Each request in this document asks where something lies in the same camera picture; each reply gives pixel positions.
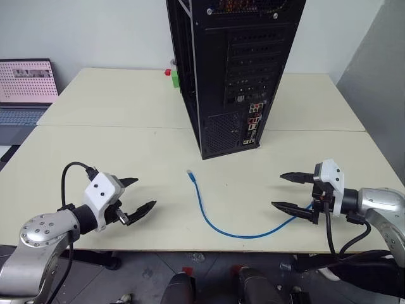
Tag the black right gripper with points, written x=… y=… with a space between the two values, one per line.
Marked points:
x=322 y=198

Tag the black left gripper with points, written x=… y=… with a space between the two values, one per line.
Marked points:
x=113 y=216

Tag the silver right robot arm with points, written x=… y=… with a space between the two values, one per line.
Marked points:
x=383 y=206

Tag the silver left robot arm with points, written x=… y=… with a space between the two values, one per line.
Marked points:
x=38 y=232

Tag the black table foot with caster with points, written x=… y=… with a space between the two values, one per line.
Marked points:
x=104 y=261

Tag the black stand base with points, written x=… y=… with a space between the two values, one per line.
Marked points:
x=357 y=269

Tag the dark rounded shape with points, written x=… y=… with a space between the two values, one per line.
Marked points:
x=256 y=286
x=178 y=289

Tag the green block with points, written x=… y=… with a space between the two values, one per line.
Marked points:
x=175 y=79

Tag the small red block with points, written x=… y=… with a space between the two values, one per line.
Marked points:
x=167 y=72

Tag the black computer tower case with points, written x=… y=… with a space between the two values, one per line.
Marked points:
x=221 y=63

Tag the grey laptop with pink screen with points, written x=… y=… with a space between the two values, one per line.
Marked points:
x=25 y=82

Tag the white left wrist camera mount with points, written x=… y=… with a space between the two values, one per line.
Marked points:
x=99 y=190

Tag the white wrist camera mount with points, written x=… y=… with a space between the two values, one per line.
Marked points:
x=99 y=190
x=332 y=177

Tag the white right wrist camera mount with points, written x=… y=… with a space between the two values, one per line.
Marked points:
x=332 y=177

